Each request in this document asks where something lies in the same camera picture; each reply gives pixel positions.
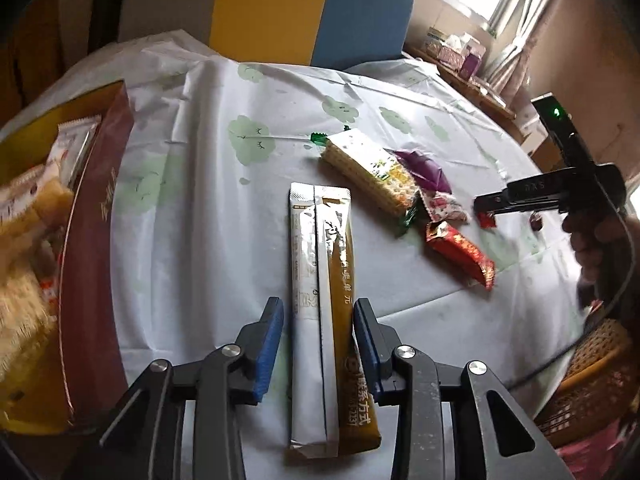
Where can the white curtain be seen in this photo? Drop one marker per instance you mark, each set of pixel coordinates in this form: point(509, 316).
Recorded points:
point(506, 73)

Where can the clear bag of puffed snacks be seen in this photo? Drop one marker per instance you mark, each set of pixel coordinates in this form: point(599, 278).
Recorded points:
point(33, 206)

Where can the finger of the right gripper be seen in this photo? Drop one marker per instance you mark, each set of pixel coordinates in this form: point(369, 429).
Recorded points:
point(493, 203)

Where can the white gold stick sachet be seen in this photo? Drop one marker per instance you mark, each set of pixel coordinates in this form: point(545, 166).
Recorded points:
point(332, 411)

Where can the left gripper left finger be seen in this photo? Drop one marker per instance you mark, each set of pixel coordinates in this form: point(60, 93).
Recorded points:
point(143, 437)

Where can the red gold snack bar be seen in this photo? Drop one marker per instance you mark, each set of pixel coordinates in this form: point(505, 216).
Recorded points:
point(454, 246)

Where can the wooden side shelf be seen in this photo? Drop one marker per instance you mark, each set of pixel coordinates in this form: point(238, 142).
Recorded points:
point(519, 119)

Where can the dark red wrapped candy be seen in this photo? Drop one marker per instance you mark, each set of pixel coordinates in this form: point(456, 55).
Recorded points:
point(535, 221)

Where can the purple box on shelf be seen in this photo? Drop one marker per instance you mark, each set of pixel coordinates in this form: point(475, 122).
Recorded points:
point(469, 66)

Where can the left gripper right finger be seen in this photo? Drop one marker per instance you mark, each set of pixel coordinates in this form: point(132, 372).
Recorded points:
point(493, 437)

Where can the white green-patterned tablecloth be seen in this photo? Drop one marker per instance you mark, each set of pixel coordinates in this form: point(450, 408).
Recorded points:
point(227, 218)

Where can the maroon gold gift box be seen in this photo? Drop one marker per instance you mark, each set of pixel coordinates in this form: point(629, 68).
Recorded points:
point(79, 375)

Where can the person's right hand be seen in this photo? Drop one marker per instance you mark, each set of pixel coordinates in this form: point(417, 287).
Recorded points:
point(601, 249)

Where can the small red candy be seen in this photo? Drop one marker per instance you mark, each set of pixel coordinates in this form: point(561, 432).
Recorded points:
point(487, 220)

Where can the purple snack pouch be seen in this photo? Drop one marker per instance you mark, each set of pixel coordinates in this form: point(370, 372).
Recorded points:
point(427, 173)

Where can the green tipped white swab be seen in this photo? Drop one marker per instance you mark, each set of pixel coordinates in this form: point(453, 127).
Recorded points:
point(317, 138)

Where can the white pink floral snack bar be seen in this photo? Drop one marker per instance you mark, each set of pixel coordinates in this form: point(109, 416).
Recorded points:
point(441, 206)

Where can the yellow green cracker pack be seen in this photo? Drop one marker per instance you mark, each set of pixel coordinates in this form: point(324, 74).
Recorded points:
point(366, 163)

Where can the grey yellow blue sofa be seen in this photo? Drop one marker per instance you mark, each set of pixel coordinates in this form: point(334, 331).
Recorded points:
point(334, 34)

